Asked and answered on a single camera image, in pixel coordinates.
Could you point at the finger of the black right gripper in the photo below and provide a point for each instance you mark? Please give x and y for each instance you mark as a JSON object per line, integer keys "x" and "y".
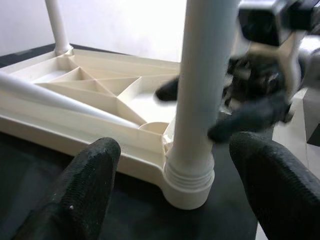
{"x": 168, "y": 90}

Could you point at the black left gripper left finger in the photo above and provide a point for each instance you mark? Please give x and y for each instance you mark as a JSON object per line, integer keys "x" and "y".
{"x": 70, "y": 195}

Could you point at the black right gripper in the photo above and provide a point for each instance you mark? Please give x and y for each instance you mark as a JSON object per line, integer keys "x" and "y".
{"x": 255, "y": 77}

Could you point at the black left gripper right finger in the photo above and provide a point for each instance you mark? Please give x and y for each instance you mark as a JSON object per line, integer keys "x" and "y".
{"x": 285, "y": 195}

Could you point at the white plastic table leg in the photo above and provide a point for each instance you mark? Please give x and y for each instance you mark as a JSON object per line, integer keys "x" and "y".
{"x": 37, "y": 92}
{"x": 58, "y": 25}
{"x": 200, "y": 75}

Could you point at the white plastic table top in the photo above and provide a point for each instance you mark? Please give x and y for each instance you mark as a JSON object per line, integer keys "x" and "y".
{"x": 140, "y": 65}

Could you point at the dark cabinet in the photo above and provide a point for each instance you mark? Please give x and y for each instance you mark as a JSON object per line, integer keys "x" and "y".
{"x": 312, "y": 112}

